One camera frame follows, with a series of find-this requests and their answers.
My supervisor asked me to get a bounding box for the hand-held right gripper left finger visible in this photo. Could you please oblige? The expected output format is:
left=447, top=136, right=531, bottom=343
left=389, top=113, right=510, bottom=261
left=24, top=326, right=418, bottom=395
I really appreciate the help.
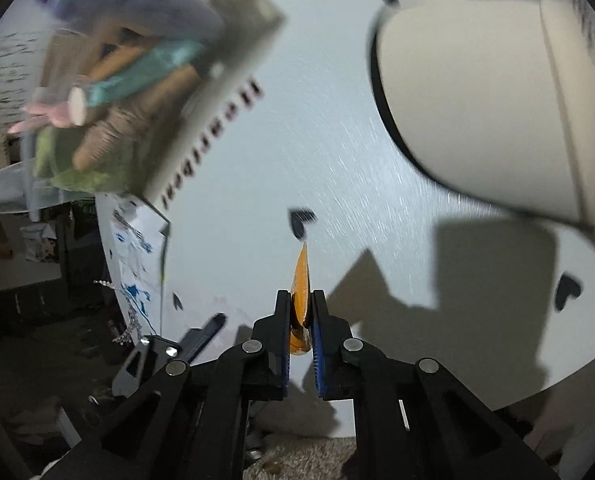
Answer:
left=42, top=289, right=293, bottom=480

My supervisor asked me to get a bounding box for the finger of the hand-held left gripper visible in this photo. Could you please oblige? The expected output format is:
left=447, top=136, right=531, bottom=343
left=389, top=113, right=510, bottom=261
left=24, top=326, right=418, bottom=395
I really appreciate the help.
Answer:
left=180, top=312, right=228, bottom=366
left=112, top=335, right=181, bottom=398

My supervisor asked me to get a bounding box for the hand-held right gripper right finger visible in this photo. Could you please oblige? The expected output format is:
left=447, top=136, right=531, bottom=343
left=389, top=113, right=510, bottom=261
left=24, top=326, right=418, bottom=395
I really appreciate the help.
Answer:
left=311, top=289, right=561, bottom=480

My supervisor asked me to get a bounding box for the silver bead chain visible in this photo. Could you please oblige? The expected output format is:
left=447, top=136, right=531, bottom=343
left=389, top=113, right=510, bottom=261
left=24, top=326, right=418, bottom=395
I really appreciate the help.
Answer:
left=94, top=279, right=146, bottom=346

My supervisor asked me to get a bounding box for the orange cream tube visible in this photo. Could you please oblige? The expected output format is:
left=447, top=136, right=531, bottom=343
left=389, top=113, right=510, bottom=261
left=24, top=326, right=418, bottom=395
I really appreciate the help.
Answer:
left=288, top=241, right=314, bottom=357

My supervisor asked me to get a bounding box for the clear plastic storage container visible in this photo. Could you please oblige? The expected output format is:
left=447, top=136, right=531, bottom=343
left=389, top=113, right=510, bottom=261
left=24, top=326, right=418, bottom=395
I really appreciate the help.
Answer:
left=20, top=0, right=284, bottom=208

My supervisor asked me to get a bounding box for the white pill bottle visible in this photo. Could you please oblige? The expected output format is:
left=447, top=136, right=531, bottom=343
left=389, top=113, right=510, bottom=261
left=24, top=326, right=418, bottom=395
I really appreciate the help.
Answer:
left=66, top=86, right=89, bottom=127

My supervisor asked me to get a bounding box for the white pouch blue cat print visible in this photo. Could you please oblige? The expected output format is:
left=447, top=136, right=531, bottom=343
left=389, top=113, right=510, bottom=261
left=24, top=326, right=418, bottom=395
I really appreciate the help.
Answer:
left=95, top=194, right=172, bottom=348

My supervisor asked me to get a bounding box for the white paper bag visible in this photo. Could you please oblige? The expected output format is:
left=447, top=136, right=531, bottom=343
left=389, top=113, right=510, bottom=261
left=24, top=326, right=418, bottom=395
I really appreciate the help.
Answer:
left=20, top=222, right=58, bottom=263

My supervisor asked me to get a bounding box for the jute twine spool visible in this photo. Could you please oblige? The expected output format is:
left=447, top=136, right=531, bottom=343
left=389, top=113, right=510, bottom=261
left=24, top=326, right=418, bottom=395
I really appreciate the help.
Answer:
left=72, top=67, right=201, bottom=171

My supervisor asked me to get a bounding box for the pink rabbit-ear clip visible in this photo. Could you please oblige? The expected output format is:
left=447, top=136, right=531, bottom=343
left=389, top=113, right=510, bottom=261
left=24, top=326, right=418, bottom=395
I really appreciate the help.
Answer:
left=8, top=102, right=73, bottom=136

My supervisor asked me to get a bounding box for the teal packet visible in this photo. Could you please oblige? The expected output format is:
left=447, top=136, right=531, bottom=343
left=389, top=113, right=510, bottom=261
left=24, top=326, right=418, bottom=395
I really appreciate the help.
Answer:
left=88, top=40, right=208, bottom=106

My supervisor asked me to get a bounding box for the brown cardboard tube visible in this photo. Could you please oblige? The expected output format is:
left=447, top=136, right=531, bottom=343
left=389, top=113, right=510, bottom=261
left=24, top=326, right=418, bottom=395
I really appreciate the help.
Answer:
left=90, top=42, right=151, bottom=83

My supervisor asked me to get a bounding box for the beige sun visor black trim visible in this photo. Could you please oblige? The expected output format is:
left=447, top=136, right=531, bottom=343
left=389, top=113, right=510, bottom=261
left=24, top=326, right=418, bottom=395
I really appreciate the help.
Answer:
left=369, top=0, right=595, bottom=246

